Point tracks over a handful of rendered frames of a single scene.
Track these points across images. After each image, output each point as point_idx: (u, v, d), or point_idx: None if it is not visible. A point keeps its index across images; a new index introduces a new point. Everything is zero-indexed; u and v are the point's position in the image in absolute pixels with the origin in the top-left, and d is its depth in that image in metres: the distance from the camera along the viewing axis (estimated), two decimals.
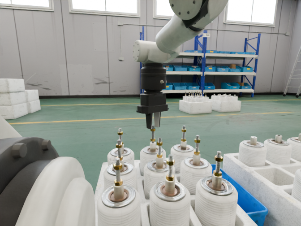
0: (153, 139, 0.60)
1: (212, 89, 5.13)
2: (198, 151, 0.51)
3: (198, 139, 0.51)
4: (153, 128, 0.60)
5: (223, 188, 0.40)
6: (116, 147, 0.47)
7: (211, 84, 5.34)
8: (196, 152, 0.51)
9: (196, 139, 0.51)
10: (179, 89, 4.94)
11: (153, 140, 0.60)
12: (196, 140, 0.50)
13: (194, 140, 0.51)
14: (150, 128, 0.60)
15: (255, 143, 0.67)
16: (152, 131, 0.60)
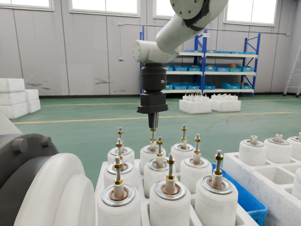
0: (153, 139, 0.60)
1: (212, 89, 5.13)
2: (198, 150, 0.51)
3: (198, 137, 0.51)
4: (153, 128, 0.60)
5: (224, 186, 0.40)
6: (116, 146, 0.47)
7: (211, 84, 5.34)
8: (196, 150, 0.51)
9: (196, 137, 0.50)
10: (179, 89, 4.94)
11: (152, 140, 0.60)
12: (196, 139, 0.50)
13: (194, 139, 0.51)
14: (150, 128, 0.60)
15: (255, 142, 0.67)
16: (152, 131, 0.61)
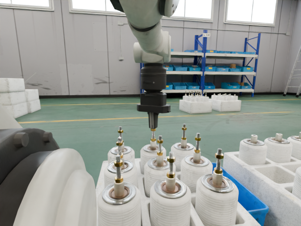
0: (152, 139, 0.60)
1: (212, 88, 5.13)
2: (198, 149, 0.51)
3: (198, 136, 0.51)
4: (153, 128, 0.60)
5: (224, 185, 0.40)
6: (116, 145, 0.47)
7: (211, 84, 5.34)
8: (196, 149, 0.51)
9: (197, 136, 0.50)
10: (179, 89, 4.94)
11: (152, 139, 0.60)
12: (197, 138, 0.50)
13: (195, 138, 0.51)
14: (150, 128, 0.61)
15: (255, 141, 0.67)
16: (152, 131, 0.61)
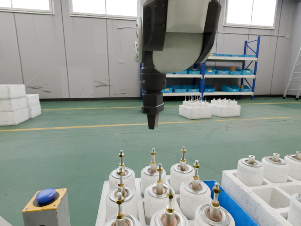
0: (152, 162, 0.62)
1: (212, 91, 5.14)
2: (197, 176, 0.53)
3: (197, 163, 0.53)
4: (152, 152, 0.62)
5: (221, 217, 0.42)
6: (118, 174, 0.49)
7: (211, 87, 5.35)
8: (195, 176, 0.53)
9: (195, 164, 0.52)
10: (179, 92, 4.96)
11: (152, 162, 0.62)
12: (195, 166, 0.52)
13: (193, 165, 0.52)
14: (151, 151, 0.63)
15: (253, 162, 0.69)
16: (152, 154, 0.63)
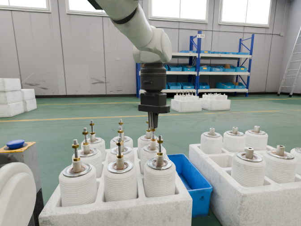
0: None
1: (206, 88, 5.22)
2: None
3: (152, 128, 0.61)
4: (120, 122, 0.70)
5: (164, 165, 0.50)
6: (82, 134, 0.56)
7: (205, 84, 5.43)
8: (155, 138, 0.61)
9: None
10: (174, 89, 5.04)
11: None
12: (155, 128, 0.61)
13: (155, 129, 0.60)
14: (119, 122, 0.71)
15: (213, 134, 0.77)
16: (120, 124, 0.70)
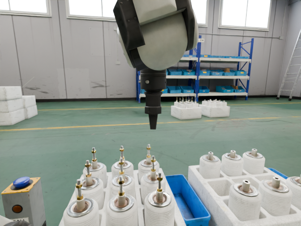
0: (120, 158, 0.72)
1: (206, 92, 5.24)
2: (153, 169, 0.63)
3: (154, 158, 0.63)
4: (121, 149, 0.72)
5: (164, 200, 0.52)
6: (85, 166, 0.59)
7: (205, 88, 5.46)
8: (151, 169, 0.63)
9: (152, 158, 0.62)
10: (174, 93, 5.06)
11: (120, 158, 0.72)
12: (151, 160, 0.62)
13: (150, 159, 0.63)
14: (120, 148, 0.73)
15: (211, 158, 0.79)
16: (121, 151, 0.73)
